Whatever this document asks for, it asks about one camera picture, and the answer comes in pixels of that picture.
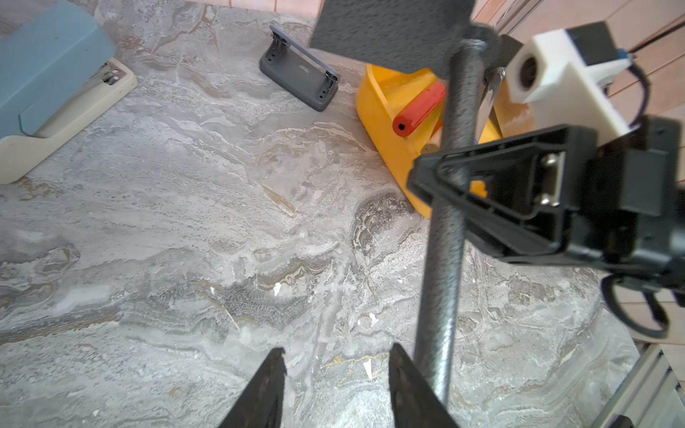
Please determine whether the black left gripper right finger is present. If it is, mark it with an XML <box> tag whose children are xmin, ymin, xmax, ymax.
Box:
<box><xmin>389</xmin><ymin>343</ymin><xmax>458</xmax><ymax>428</ymax></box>

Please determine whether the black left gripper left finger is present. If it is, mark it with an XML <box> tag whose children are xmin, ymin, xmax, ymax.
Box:
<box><xmin>219</xmin><ymin>348</ymin><xmax>286</xmax><ymax>428</ymax></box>

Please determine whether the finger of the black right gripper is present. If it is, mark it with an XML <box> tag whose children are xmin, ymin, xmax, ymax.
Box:
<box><xmin>407</xmin><ymin>125</ymin><xmax>598</xmax><ymax>257</ymax></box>

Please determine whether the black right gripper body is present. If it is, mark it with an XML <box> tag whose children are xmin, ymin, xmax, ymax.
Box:
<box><xmin>492</xmin><ymin>116</ymin><xmax>684</xmax><ymax>290</ymax></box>

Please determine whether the speckled hoe red grip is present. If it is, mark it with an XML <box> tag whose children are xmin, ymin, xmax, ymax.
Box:
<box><xmin>392</xmin><ymin>80</ymin><xmax>446</xmax><ymax>137</ymax></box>
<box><xmin>310</xmin><ymin>1</ymin><xmax>501</xmax><ymax>404</ymax></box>

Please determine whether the yellow plastic storage box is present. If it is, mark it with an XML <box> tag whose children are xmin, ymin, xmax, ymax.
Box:
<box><xmin>355</xmin><ymin>62</ymin><xmax>536</xmax><ymax>219</ymax></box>

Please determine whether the light blue stapler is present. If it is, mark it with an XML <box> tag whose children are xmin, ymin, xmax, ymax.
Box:
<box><xmin>1</xmin><ymin>1</ymin><xmax>137</xmax><ymax>185</ymax></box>

